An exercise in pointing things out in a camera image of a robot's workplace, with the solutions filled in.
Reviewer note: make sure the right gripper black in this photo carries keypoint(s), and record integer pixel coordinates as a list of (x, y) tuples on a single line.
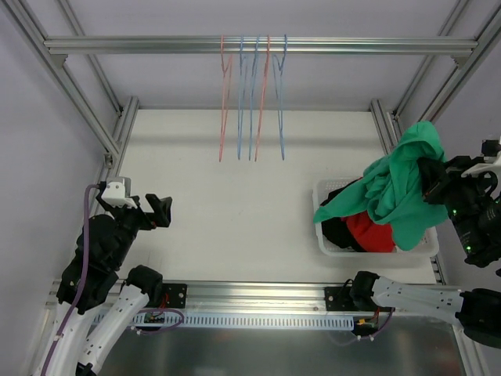
[(438, 187)]

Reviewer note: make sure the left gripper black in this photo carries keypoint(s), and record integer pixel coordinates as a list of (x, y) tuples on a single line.
[(140, 214)]

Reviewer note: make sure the green tank top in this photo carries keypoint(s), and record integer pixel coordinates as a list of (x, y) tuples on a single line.
[(390, 190)]

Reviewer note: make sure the red tank top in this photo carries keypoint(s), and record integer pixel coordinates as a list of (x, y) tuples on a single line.
[(367, 236)]

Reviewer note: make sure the black tank top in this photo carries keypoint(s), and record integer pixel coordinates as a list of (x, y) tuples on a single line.
[(336, 232)]

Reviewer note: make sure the pink hanger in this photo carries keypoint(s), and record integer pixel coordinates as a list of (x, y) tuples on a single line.
[(226, 65), (263, 95)]

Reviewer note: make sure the blue hanger with red top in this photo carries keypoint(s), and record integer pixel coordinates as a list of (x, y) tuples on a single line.
[(243, 72)]

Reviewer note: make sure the blue hanger with black top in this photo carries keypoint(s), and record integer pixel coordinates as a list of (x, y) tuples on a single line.
[(254, 71)]

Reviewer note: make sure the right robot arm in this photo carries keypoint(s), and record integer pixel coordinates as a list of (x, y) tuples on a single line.
[(471, 262)]

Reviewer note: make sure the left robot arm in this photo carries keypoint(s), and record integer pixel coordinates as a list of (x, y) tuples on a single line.
[(76, 346)]

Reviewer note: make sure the white plastic basket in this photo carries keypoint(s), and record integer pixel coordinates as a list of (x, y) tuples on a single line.
[(428, 246)]

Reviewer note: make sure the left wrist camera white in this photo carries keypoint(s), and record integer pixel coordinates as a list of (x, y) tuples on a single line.
[(115, 193)]

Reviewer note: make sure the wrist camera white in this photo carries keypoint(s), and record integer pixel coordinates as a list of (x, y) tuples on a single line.
[(490, 159), (115, 193)]

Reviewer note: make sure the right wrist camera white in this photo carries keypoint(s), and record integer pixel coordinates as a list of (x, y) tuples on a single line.
[(490, 159)]

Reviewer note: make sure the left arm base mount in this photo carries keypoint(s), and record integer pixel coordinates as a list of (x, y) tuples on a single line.
[(161, 294)]

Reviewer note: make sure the aluminium front rail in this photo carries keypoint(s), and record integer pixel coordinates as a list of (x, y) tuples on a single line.
[(253, 297)]

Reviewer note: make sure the white slotted cable duct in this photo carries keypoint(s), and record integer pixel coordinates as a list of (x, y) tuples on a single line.
[(244, 320)]

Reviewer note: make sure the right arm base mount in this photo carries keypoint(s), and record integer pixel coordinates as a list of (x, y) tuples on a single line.
[(344, 295)]

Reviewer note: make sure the aluminium hanging rail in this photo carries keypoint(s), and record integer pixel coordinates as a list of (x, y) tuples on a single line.
[(127, 45)]

